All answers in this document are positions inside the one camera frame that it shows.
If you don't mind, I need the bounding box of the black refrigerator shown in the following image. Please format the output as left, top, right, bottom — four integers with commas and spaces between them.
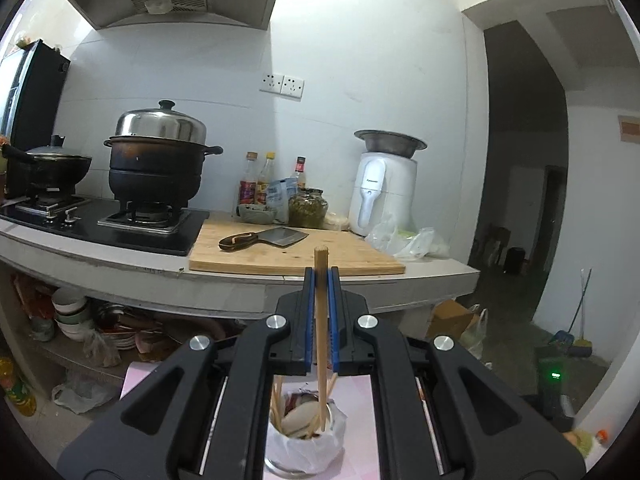
0, 39, 71, 196

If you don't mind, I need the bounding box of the steel pot lid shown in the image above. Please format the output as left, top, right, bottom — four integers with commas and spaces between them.
115, 100, 208, 146

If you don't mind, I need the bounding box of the yellow cooking oil bottle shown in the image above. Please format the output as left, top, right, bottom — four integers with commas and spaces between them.
0, 357, 39, 417

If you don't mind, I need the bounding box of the crumpled clear plastic bag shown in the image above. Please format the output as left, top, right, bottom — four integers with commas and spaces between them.
365, 212, 451, 261

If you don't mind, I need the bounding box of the white air fryer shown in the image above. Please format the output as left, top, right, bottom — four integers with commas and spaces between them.
348, 151, 419, 238

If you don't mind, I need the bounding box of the wooden cutting board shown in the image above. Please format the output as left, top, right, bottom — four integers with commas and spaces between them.
189, 210, 406, 276

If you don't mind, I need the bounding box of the glass pickle jar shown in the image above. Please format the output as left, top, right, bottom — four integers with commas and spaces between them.
287, 187, 330, 229

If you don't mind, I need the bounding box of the broom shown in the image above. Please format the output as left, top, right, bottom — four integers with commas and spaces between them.
570, 269, 596, 359

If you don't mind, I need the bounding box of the stack of ceramic bowls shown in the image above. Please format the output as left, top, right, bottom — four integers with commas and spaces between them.
51, 287, 97, 344

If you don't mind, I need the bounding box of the steel wok lid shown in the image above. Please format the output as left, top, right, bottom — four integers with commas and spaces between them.
25, 135, 81, 160

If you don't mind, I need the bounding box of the white floor plastic bag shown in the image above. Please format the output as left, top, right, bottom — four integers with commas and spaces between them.
51, 372, 117, 415

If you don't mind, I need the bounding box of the steel cleaver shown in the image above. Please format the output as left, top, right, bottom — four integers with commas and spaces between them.
218, 226, 311, 252

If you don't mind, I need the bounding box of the small grey bowl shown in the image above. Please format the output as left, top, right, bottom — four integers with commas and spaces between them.
236, 203, 277, 225

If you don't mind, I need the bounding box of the white plastic bag liner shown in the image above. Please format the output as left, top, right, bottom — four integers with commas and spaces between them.
264, 391, 347, 474

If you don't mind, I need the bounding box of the black wok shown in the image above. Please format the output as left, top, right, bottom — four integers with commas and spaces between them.
0, 142, 94, 196

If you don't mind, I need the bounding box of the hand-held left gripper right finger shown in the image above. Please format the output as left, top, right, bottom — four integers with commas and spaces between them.
327, 265, 587, 480

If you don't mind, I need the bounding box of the white ceramic spoon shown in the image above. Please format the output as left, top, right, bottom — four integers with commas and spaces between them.
284, 400, 321, 436

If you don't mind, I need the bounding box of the concrete kitchen counter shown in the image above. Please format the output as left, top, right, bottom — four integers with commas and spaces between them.
0, 210, 481, 323

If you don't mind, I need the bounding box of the steel basin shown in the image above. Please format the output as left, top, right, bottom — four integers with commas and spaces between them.
354, 130, 428, 158

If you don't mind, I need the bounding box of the cardboard box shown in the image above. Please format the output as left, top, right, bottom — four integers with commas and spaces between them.
426, 300, 482, 347

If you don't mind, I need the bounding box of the single wooden chopstick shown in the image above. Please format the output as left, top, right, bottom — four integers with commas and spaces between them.
313, 246, 335, 434

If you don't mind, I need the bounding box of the black stockpot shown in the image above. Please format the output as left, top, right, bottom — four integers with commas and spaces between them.
103, 135, 225, 209

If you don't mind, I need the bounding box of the bunch of wooden chopsticks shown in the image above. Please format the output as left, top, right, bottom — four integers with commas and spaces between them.
270, 372, 339, 436

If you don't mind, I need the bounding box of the blue seasoning packet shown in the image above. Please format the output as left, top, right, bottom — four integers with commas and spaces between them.
266, 177, 297, 225

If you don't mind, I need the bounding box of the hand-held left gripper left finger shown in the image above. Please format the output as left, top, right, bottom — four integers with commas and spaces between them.
57, 265, 317, 480

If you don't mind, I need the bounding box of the translucent plastic bag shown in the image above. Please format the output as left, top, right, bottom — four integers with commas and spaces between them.
457, 304, 489, 361

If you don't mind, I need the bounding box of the black gas stove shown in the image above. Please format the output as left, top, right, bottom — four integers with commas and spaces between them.
0, 194, 211, 257

